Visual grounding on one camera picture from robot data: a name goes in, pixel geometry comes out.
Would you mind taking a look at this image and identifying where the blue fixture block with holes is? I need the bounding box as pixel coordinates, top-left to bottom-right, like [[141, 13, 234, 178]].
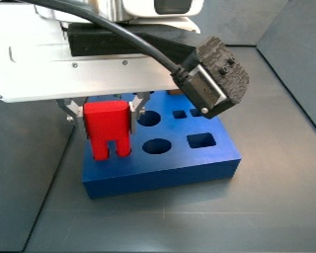
[[81, 91, 241, 199]]

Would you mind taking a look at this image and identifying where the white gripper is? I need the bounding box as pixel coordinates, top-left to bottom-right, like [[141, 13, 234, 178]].
[[0, 0, 205, 139]]

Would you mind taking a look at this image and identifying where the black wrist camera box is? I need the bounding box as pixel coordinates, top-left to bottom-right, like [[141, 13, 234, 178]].
[[170, 37, 249, 119]]

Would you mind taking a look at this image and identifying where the black cable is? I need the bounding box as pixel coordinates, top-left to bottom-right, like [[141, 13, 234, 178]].
[[19, 0, 197, 87]]

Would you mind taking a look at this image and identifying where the brown tall peg block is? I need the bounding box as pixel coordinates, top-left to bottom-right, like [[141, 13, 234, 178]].
[[166, 89, 182, 96]]

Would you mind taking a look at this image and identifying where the red two-pronged object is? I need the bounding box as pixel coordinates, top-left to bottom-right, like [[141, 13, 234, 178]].
[[82, 101, 130, 161]]

